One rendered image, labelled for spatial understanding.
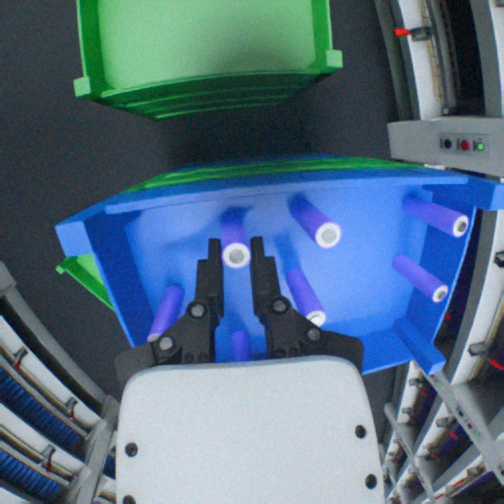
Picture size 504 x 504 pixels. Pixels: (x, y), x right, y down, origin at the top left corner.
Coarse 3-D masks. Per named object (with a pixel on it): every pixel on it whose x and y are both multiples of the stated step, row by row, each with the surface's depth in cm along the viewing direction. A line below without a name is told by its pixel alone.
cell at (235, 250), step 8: (224, 216) 19; (232, 216) 18; (224, 224) 17; (232, 224) 16; (240, 224) 17; (224, 232) 16; (232, 232) 15; (240, 232) 15; (224, 240) 15; (232, 240) 14; (240, 240) 14; (224, 248) 14; (232, 248) 14; (240, 248) 14; (248, 248) 14; (224, 256) 14; (232, 256) 14; (240, 256) 14; (248, 256) 14; (232, 264) 14; (240, 264) 14
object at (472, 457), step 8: (472, 448) 45; (464, 456) 48; (472, 456) 44; (480, 456) 41; (456, 464) 52; (464, 464) 48; (472, 464) 44; (480, 464) 44; (488, 464) 37; (448, 472) 57; (456, 472) 51; (464, 472) 48; (440, 480) 62; (448, 480) 55; (456, 480) 53; (496, 480) 47; (432, 488) 68; (440, 488) 60; (488, 488) 50; (456, 496) 59; (464, 496) 59; (472, 496) 57
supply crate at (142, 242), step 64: (192, 192) 14; (256, 192) 14; (320, 192) 19; (384, 192) 20; (448, 192) 17; (128, 256) 19; (192, 256) 21; (320, 256) 22; (384, 256) 23; (448, 256) 19; (128, 320) 17; (256, 320) 24; (384, 320) 26
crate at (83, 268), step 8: (72, 256) 59; (80, 256) 60; (88, 256) 61; (64, 264) 55; (72, 264) 59; (80, 264) 61; (88, 264) 62; (72, 272) 57; (80, 272) 60; (88, 272) 63; (96, 272) 63; (80, 280) 58; (88, 280) 61; (96, 280) 64; (88, 288) 59; (96, 288) 62; (104, 288) 64; (104, 296) 63
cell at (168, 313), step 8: (168, 288) 21; (176, 288) 21; (168, 296) 20; (176, 296) 20; (160, 304) 19; (168, 304) 19; (176, 304) 19; (160, 312) 18; (168, 312) 18; (176, 312) 19; (160, 320) 17; (168, 320) 17; (176, 320) 18; (152, 328) 16; (160, 328) 16; (152, 336) 16
